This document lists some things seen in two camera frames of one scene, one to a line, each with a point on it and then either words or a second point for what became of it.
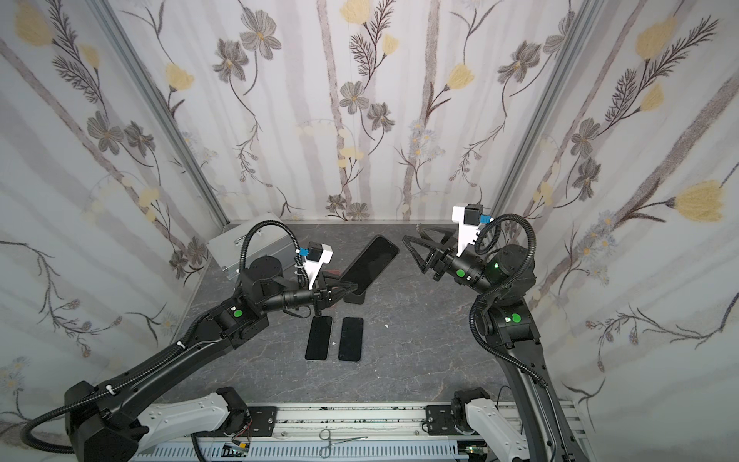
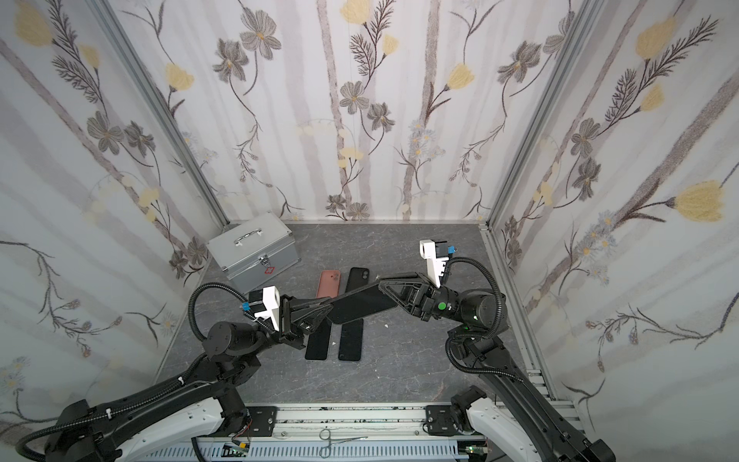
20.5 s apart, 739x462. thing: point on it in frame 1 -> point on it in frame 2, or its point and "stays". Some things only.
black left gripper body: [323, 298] -> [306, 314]
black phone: [350, 345] stays
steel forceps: [325, 435] stays
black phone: [370, 264] -> [359, 304]
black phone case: [354, 298] -> [357, 277]
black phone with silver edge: [318, 338] stays
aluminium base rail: [346, 421] stays
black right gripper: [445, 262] -> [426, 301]
